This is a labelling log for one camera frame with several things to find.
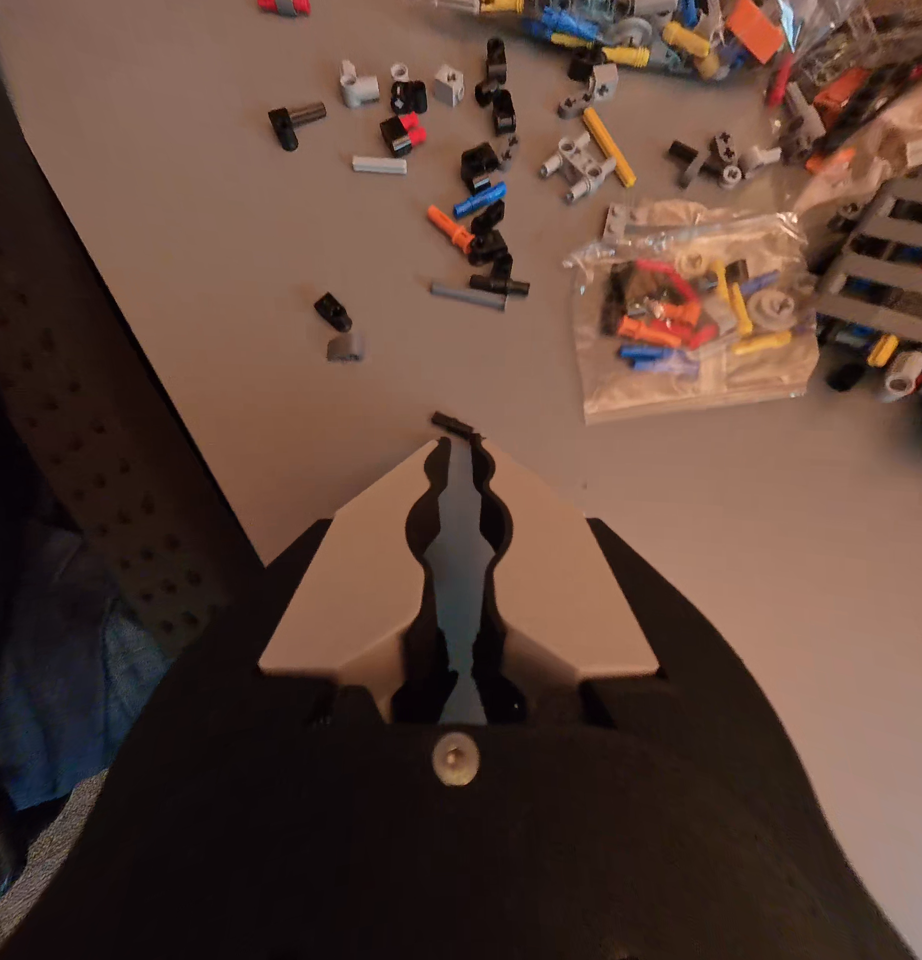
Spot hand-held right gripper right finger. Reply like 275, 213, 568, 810
470, 437, 661, 727

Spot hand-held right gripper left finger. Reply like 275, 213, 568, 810
258, 436, 459, 726

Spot clear bag of pieces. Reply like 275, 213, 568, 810
429, 0, 789, 85

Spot orange lego pin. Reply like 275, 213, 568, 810
426, 204, 477, 253

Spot blue lego pin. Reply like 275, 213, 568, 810
452, 181, 509, 219

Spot yellow lego axle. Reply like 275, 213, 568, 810
582, 106, 637, 189

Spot grey lego chassis assembly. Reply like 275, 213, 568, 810
804, 175, 922, 451

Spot person's blue jeans leg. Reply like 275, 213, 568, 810
0, 517, 171, 813

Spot dark perforated panel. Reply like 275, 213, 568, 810
0, 30, 267, 661

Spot small clear bag coloured pins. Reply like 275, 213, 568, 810
563, 198, 821, 426

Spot light grey double pin connector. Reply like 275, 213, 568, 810
537, 132, 620, 206

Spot dark grey connector with axle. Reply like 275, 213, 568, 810
703, 132, 744, 191

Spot black connector with red pins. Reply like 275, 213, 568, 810
379, 111, 429, 158

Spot black L connector with axle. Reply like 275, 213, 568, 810
267, 102, 329, 153

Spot black connector with white bush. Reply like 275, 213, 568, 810
389, 63, 430, 116

